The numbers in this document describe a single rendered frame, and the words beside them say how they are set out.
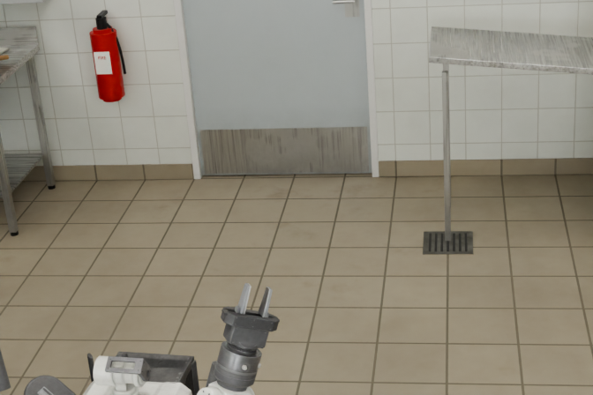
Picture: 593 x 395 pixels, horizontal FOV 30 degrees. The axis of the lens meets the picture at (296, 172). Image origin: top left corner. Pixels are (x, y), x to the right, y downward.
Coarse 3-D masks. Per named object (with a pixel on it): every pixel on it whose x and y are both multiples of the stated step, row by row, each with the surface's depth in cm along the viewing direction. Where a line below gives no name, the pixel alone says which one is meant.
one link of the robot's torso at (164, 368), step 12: (156, 360) 273; (168, 360) 272; (180, 360) 272; (192, 360) 273; (156, 372) 267; (168, 372) 267; (180, 372) 266; (192, 372) 263; (96, 384) 264; (144, 384) 262; (156, 384) 262; (168, 384) 262; (180, 384) 261; (192, 384) 273
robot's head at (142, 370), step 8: (112, 360) 251; (120, 360) 250; (128, 360) 250; (136, 360) 250; (144, 360) 250; (112, 368) 250; (136, 368) 248; (144, 368) 250; (136, 376) 250; (144, 376) 250
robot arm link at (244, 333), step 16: (224, 320) 228; (240, 320) 228; (256, 320) 229; (272, 320) 231; (224, 336) 231; (240, 336) 229; (256, 336) 230; (224, 352) 229; (240, 352) 229; (256, 352) 232; (224, 368) 229; (240, 368) 228; (256, 368) 231
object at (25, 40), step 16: (0, 32) 630; (16, 32) 628; (32, 32) 627; (16, 48) 624; (32, 48) 622; (0, 64) 597; (16, 64) 598; (32, 64) 629; (0, 80) 577; (32, 80) 633; (32, 96) 637; (0, 144) 583; (48, 144) 651; (0, 160) 586; (16, 160) 643; (32, 160) 642; (48, 160) 652; (0, 176) 590; (16, 176) 621; (48, 176) 657; (0, 192) 602; (16, 224) 603
